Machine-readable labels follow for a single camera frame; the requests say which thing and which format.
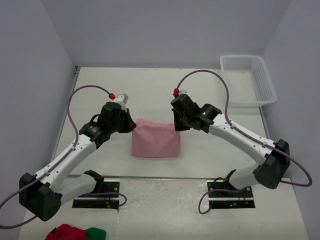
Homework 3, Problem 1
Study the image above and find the pink t shirt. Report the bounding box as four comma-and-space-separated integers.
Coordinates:
131, 118, 181, 158

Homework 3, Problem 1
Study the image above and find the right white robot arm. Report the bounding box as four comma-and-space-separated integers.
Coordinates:
170, 93, 290, 197

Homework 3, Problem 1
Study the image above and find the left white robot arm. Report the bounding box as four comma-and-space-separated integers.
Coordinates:
19, 94, 136, 222

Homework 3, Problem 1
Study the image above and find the white plastic basket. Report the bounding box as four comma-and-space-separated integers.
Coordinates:
220, 54, 277, 108

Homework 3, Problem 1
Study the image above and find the green folded t shirt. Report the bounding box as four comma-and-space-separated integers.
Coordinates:
85, 227, 107, 240

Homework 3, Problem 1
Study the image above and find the red folded t shirt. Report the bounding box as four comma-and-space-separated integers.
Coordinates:
45, 224, 87, 240

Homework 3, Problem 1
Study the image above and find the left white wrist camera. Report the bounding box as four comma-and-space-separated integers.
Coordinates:
111, 93, 129, 112

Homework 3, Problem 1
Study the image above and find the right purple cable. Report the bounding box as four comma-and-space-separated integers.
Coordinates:
178, 69, 313, 215

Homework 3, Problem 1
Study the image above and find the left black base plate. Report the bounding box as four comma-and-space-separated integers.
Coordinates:
72, 177, 121, 209

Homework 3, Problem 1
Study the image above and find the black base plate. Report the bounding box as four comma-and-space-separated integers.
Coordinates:
72, 177, 121, 209
208, 186, 256, 210

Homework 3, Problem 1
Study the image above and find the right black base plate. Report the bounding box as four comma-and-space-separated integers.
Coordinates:
208, 186, 256, 210

